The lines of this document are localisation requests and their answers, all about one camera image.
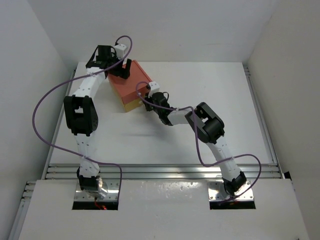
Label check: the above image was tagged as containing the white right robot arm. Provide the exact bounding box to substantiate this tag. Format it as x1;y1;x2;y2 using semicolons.
141;92;247;196

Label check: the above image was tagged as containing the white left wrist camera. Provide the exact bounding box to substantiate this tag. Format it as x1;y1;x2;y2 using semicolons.
114;43;128;60

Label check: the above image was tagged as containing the metal base plate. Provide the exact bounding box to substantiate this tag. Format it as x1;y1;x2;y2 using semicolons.
207;179;254;203
73;179;120;203

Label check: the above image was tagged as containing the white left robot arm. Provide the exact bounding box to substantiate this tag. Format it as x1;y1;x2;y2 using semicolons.
63;43;130;194

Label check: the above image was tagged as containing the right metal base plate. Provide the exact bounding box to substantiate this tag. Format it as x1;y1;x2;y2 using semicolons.
207;179;254;203

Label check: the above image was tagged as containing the yellow drawer with white knob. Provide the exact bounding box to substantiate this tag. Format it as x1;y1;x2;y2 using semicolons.
123;99;143;113

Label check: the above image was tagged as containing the orange drawer box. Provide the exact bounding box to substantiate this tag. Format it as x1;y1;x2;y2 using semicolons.
108;60;152;107

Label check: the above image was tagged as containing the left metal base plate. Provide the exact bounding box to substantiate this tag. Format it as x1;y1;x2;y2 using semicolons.
73;179;120;203

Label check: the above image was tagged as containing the aluminium rail frame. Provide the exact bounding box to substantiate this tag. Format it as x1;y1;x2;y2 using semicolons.
9;66;283;240

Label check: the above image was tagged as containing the orange drawer with white knob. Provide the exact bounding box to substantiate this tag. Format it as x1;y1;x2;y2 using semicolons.
121;89;149;105

